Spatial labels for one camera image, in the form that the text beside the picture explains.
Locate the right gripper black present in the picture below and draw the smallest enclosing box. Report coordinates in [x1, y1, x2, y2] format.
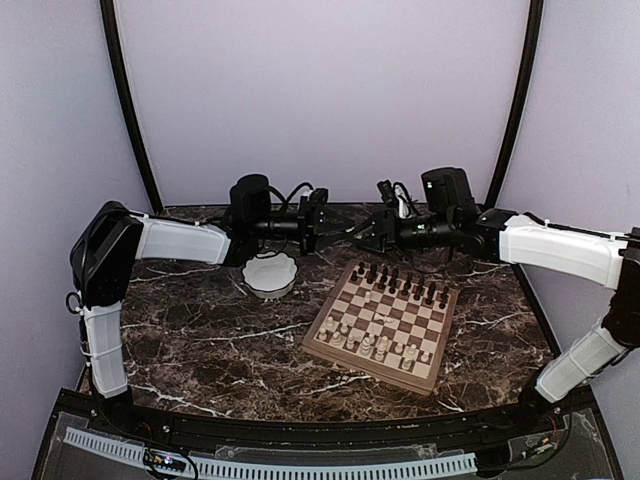
[347, 206, 457, 261]

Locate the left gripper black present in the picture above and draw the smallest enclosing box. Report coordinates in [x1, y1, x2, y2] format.
[252, 196, 356, 256]

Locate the wooden chessboard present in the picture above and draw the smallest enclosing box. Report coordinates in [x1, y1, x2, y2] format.
[302, 260, 459, 395]

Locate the white bishop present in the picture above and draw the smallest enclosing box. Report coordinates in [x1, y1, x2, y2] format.
[373, 313, 395, 324]

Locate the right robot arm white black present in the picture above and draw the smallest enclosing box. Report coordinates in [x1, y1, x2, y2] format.
[353, 167, 639, 434]

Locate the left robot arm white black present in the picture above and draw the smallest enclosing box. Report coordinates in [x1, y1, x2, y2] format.
[66, 174, 329, 436]

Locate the white scalloped bowl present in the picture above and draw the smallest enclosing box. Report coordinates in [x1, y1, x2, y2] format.
[241, 252, 299, 300]

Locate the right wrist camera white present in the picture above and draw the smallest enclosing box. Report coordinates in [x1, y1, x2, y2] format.
[377, 180, 412, 219]

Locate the black right frame post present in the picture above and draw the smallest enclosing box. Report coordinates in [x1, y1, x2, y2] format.
[484, 0, 544, 208]

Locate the black frame post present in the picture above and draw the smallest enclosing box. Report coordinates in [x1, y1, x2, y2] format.
[99, 0, 164, 213]
[484, 0, 544, 208]

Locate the black front rail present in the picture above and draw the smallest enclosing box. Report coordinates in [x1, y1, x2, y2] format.
[59, 389, 591, 456]

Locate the white slotted cable duct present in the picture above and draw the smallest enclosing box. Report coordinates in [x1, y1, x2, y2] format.
[63, 427, 478, 479]

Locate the black left frame post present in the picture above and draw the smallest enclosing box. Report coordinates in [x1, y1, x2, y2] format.
[99, 0, 164, 213]

